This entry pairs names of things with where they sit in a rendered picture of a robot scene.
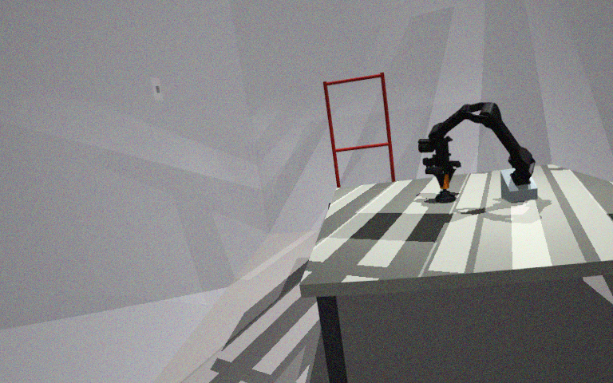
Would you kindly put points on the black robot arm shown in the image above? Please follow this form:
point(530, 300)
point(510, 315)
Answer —
point(520, 158)

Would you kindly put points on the orange knob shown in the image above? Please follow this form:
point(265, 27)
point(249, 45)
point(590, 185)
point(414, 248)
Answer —
point(446, 182)

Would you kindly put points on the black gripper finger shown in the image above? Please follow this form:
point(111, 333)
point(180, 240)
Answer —
point(440, 178)
point(450, 172)

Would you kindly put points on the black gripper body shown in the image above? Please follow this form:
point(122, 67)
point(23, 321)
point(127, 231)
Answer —
point(442, 162)

